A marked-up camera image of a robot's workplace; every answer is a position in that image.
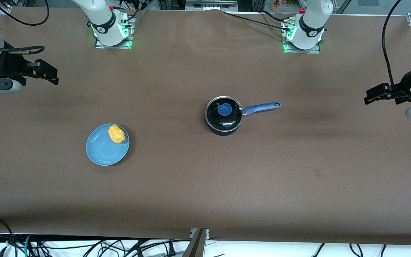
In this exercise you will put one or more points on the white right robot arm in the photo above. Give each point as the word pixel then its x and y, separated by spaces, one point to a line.
pixel 102 14

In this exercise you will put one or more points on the aluminium profile post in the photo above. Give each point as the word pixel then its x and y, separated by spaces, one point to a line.
pixel 198 246

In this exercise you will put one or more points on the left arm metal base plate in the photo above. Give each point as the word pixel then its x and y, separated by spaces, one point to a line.
pixel 312 51

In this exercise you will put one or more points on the brown table cover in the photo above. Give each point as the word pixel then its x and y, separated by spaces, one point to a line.
pixel 205 185

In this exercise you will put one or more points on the black power plug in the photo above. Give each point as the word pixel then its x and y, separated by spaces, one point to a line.
pixel 171 248

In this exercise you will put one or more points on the yellow potato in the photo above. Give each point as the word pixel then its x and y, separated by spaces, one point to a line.
pixel 116 134

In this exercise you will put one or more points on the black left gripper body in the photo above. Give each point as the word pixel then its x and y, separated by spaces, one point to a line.
pixel 405 86

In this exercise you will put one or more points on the grey metal frame rail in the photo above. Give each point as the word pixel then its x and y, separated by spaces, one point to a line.
pixel 211 4

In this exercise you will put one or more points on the blue round plate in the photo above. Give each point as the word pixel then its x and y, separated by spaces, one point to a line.
pixel 102 150

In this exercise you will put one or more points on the glass lid with blue knob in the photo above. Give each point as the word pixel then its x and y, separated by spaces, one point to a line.
pixel 224 109

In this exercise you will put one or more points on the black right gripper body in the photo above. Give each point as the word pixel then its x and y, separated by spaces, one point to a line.
pixel 8 67

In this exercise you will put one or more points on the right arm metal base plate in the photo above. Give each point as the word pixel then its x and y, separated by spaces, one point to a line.
pixel 105 46

